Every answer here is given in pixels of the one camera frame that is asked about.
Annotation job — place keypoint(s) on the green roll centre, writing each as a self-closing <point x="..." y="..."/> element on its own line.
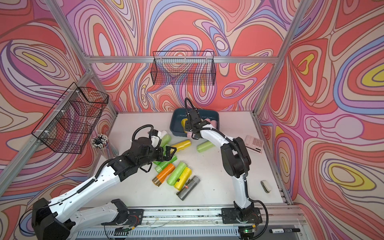
<point x="161" y="166"/>

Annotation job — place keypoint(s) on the teal plastic storage box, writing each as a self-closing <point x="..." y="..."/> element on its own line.
<point x="180" y="114"/>

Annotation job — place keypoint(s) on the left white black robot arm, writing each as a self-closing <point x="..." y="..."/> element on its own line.
<point x="61" y="217"/>

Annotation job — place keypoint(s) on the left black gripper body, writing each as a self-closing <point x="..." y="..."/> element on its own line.
<point x="153" y="156"/>

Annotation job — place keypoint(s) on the pink calculator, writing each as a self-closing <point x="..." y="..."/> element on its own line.
<point x="254" y="144"/>

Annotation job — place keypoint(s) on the black wire basket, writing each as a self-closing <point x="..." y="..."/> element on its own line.
<point x="73" y="123"/>
<point x="191" y="68"/>

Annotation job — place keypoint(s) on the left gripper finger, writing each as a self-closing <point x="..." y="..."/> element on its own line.
<point x="170" y="150"/>
<point x="167" y="157"/>

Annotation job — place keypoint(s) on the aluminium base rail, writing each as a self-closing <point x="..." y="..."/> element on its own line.
<point x="219" y="222"/>

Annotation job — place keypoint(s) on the left black wire basket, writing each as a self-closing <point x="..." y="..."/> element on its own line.
<point x="73" y="123"/>

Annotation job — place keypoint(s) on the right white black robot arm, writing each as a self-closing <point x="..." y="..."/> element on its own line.
<point x="235" y="158"/>

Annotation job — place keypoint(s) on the grey trash bag roll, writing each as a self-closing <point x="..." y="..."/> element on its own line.
<point x="189" y="186"/>

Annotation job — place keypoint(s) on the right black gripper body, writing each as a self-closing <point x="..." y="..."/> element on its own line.
<point x="188" y="126"/>

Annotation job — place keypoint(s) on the orange trash bag roll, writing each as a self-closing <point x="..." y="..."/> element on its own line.
<point x="161" y="177"/>

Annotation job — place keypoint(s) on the green roll bottom left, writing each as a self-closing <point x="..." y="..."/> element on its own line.
<point x="165" y="140"/>

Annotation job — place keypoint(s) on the green roll beside yellow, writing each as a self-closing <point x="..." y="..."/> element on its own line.
<point x="176" y="173"/>

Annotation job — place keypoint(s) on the back black wire basket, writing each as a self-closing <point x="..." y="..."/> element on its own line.
<point x="191" y="68"/>

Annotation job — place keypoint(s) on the clear cup of pencils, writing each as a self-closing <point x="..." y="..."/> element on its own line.
<point x="104" y="146"/>

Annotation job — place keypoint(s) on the light green roll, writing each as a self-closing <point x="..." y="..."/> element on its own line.
<point x="205" y="146"/>

